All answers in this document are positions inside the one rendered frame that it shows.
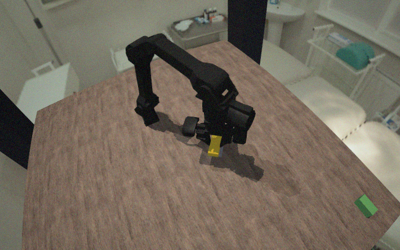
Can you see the green block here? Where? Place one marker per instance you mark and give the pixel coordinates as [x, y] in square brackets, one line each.
[365, 205]

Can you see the yellow bar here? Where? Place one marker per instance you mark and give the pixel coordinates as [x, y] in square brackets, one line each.
[214, 148]

